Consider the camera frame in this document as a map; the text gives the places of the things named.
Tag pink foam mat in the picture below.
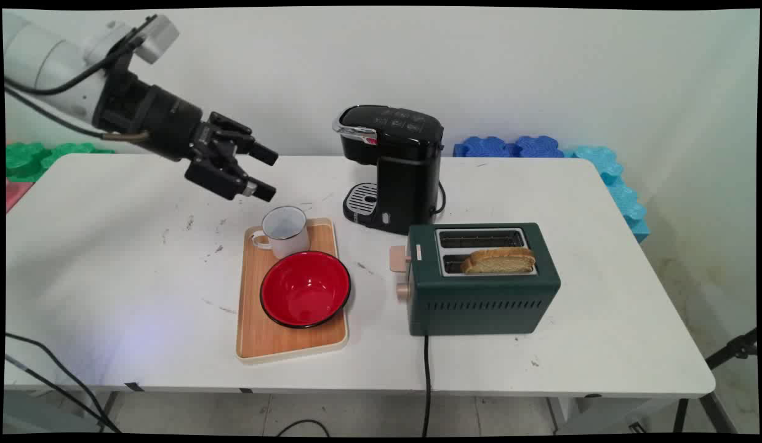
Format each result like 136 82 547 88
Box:
6 180 34 214

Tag wooden serving tray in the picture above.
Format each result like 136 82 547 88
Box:
235 217 350 365

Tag black coffee machine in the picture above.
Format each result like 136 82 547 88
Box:
332 105 446 236

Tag green two-slot toaster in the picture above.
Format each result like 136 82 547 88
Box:
390 223 561 337

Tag dark blue foam mat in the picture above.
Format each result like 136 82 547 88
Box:
515 135 565 158
453 135 518 158

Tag red enamel bowl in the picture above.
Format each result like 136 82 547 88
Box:
260 250 352 329

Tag light blue foam mat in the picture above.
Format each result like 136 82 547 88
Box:
563 145 651 244

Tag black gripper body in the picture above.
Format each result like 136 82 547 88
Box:
93 68 212 164

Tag toasted bread slice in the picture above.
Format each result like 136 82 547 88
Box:
460 247 537 275

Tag white enamel mug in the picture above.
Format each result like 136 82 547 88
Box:
251 206 311 259

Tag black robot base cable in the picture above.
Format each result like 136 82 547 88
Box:
6 332 108 428

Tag black cable with grey tape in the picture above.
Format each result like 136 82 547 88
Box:
6 354 122 434

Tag black tripod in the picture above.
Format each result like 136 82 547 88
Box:
673 328 758 434

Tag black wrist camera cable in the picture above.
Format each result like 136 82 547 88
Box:
4 15 157 96

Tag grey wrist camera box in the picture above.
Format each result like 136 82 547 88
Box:
134 15 180 65

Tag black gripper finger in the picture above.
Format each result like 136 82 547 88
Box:
184 157 277 202
204 112 279 167

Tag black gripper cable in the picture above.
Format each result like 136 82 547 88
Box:
4 86 151 143

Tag black toaster power cable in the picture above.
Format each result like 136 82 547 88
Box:
422 334 433 437

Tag green foam mat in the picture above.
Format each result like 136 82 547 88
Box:
6 142 116 183

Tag black cable loop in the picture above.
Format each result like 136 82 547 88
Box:
275 420 331 437

